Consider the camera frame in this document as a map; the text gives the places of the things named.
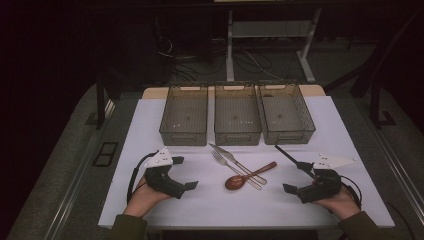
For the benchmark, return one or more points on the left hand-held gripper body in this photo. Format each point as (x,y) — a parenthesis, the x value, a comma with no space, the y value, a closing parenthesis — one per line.
(160,181)

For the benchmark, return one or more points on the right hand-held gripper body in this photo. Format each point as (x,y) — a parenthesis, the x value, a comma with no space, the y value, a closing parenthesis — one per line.
(325,185)

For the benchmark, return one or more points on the brown wooden spoon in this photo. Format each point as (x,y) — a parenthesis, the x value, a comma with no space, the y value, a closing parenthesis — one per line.
(235,182)

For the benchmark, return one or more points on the steel table knife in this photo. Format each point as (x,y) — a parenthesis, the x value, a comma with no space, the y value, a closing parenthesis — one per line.
(224,154)

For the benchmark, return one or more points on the clear smoky plastic bin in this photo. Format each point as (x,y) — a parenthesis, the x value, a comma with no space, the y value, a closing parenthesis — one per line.
(286,111)
(185,113)
(237,113)

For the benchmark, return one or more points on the person's left hand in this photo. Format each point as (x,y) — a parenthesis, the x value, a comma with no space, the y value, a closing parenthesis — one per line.
(143,201)

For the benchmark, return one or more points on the person's right hand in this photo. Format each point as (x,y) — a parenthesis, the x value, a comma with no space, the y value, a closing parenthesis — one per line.
(343,205)

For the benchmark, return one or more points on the white table cover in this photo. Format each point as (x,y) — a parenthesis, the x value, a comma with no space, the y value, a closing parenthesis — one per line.
(206,206)

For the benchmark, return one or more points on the steel fork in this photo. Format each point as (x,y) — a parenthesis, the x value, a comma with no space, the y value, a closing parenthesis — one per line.
(220,159)

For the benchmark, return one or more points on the black metal stand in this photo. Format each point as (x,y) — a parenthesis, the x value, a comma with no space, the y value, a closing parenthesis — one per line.
(376,100)
(100,103)

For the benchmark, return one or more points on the metal floor rail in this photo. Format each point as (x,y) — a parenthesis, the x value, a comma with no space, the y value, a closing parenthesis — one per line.
(400,166)
(71,200)

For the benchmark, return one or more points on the white metal desk frame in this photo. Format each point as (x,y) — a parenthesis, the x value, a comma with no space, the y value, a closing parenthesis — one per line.
(271,29)

